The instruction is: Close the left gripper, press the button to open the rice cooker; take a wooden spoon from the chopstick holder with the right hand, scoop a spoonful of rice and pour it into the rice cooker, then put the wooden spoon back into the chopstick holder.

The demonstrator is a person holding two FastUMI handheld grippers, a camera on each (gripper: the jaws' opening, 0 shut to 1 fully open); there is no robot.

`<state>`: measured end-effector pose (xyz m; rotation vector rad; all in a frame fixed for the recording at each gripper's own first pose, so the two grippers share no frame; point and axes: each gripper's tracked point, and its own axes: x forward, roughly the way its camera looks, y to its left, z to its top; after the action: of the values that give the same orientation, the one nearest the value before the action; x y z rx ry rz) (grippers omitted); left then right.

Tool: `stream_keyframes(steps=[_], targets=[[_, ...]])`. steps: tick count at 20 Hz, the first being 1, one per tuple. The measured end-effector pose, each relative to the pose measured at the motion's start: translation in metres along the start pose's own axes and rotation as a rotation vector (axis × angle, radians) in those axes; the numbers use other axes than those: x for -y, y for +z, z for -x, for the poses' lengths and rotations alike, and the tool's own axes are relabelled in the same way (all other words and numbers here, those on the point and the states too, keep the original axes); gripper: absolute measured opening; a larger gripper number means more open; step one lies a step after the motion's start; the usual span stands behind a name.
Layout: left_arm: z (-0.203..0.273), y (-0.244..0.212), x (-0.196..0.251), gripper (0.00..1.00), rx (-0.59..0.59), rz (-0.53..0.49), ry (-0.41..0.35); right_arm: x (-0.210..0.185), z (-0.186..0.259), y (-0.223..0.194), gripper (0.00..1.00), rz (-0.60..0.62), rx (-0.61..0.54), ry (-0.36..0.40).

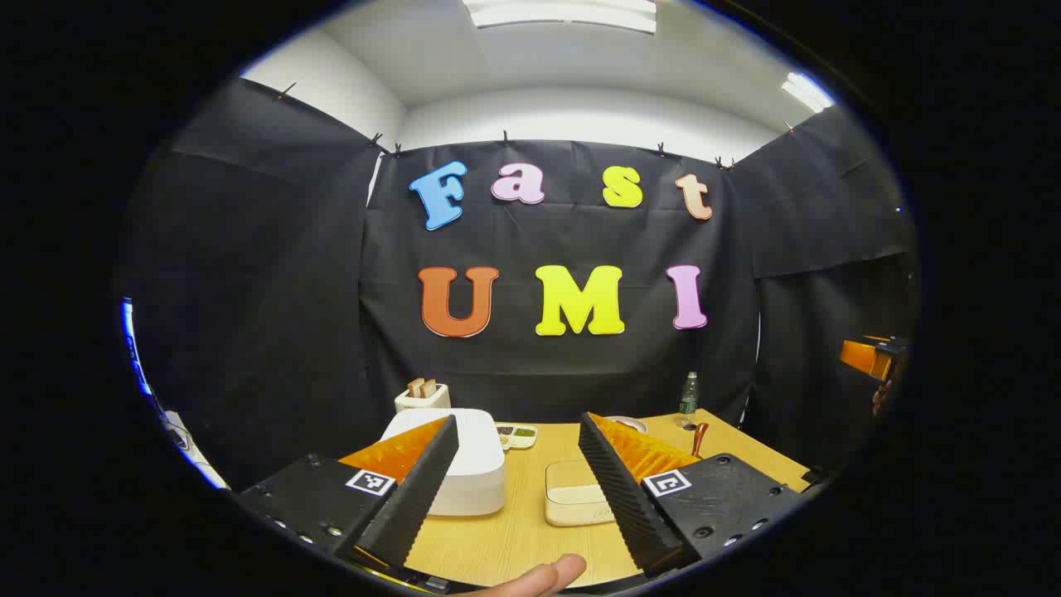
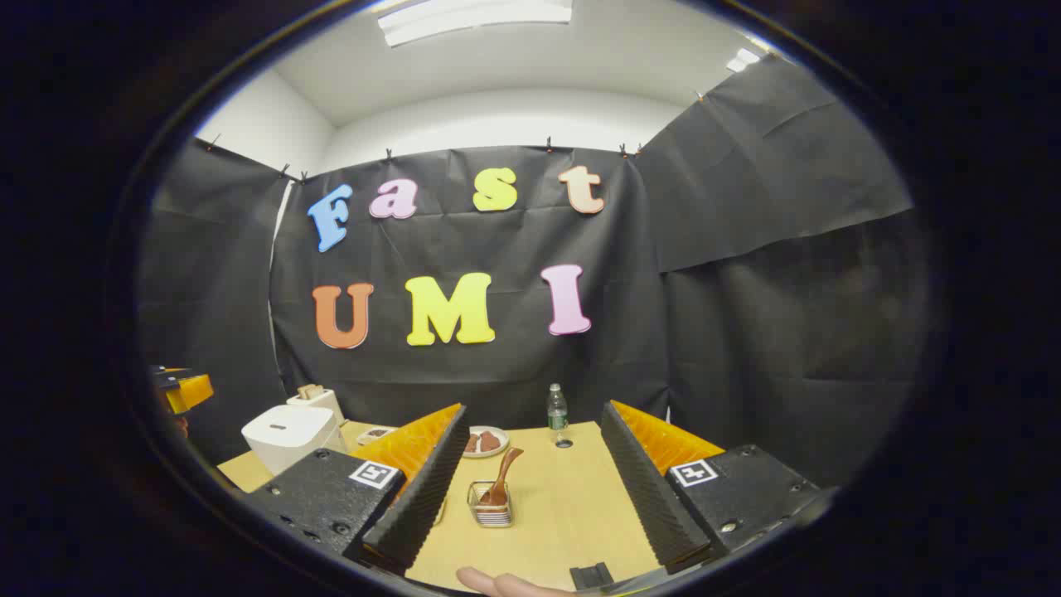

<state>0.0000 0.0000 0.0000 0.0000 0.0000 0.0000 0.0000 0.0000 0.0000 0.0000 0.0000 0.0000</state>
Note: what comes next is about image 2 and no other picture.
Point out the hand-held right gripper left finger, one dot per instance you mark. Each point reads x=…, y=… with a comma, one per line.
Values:
x=414, y=497

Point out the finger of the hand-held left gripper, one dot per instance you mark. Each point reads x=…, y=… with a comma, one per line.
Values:
x=191, y=391

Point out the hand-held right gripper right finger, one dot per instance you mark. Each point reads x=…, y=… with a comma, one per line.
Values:
x=646, y=489

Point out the brown wooden spoon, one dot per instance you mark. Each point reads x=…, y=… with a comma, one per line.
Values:
x=501, y=481

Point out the white rice cooker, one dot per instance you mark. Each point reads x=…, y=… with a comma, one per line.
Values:
x=286, y=435

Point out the white divided bean dish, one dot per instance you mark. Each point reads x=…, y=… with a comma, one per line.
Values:
x=377, y=433

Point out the white round plate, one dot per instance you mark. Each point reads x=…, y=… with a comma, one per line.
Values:
x=497, y=453

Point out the clear plastic water bottle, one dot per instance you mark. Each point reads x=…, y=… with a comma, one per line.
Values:
x=557, y=410

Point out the white toaster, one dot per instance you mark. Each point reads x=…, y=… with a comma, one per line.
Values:
x=319, y=406

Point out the small ceiling light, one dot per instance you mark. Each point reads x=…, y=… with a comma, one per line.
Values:
x=743, y=60

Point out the long ceiling light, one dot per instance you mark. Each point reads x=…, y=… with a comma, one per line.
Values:
x=472, y=18

